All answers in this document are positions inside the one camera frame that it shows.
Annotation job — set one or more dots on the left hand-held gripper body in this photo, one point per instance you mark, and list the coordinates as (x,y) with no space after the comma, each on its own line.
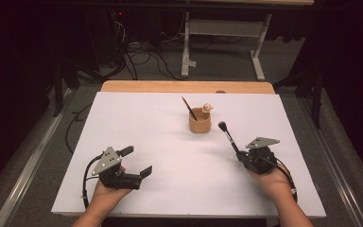
(112,170)

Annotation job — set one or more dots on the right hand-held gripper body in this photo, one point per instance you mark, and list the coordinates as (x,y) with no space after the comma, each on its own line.
(261,157)

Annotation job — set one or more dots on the black makeup brush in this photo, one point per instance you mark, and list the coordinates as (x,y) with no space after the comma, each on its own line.
(228,135)

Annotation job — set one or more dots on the tan bag-shaped brush holder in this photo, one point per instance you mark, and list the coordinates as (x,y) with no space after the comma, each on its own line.
(199,124)

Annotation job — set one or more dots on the thin black paintbrush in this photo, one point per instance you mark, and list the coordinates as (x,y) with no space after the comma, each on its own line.
(188,107)

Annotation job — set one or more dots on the person's left hand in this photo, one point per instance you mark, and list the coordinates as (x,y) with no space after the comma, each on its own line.
(105,195)

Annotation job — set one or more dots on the person's right hand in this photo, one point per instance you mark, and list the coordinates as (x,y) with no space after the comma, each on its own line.
(274,184)

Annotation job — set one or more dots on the white table board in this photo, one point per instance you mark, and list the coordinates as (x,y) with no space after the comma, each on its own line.
(157,132)

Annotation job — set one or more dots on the black stand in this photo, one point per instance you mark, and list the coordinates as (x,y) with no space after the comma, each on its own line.
(316,94)
(58,88)

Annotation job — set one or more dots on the aluminium floor rail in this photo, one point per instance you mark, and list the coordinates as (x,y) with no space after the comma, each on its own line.
(28,170)
(334,164)

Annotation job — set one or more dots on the white metal desk frame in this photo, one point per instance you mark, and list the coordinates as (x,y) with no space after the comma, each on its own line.
(223,26)

